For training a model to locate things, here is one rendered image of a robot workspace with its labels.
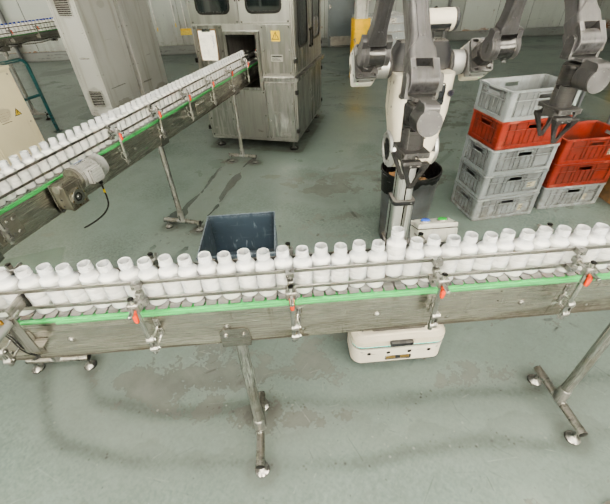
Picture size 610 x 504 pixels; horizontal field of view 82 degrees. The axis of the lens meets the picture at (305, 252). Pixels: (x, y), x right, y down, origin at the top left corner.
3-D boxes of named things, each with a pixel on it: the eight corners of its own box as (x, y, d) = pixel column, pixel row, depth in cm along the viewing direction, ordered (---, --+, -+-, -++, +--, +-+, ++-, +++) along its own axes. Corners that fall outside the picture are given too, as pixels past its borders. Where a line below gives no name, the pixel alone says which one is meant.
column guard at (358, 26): (350, 79, 764) (353, 19, 696) (347, 75, 795) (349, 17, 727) (368, 78, 766) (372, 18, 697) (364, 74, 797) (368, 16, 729)
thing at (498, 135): (494, 151, 277) (503, 122, 263) (465, 133, 308) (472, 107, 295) (562, 143, 285) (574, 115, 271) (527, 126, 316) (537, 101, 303)
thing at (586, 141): (556, 165, 302) (567, 140, 289) (527, 147, 334) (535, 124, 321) (621, 159, 307) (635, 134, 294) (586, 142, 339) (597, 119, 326)
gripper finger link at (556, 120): (553, 136, 107) (566, 104, 101) (569, 145, 101) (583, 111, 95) (531, 138, 107) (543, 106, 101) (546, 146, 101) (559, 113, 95)
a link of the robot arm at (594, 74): (599, 31, 90) (567, 33, 90) (637, 37, 81) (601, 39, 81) (579, 82, 98) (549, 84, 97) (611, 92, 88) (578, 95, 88)
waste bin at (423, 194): (380, 253, 286) (389, 182, 246) (368, 223, 321) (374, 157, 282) (435, 249, 288) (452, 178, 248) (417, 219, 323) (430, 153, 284)
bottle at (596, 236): (589, 274, 115) (615, 233, 105) (568, 268, 118) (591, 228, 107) (588, 263, 119) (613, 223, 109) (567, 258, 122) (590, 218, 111)
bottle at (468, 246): (469, 271, 118) (483, 231, 108) (467, 282, 114) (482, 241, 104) (450, 266, 120) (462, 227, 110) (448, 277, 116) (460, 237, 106)
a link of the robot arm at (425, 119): (440, 70, 81) (402, 70, 81) (461, 77, 71) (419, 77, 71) (429, 123, 88) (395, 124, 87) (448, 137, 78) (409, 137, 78)
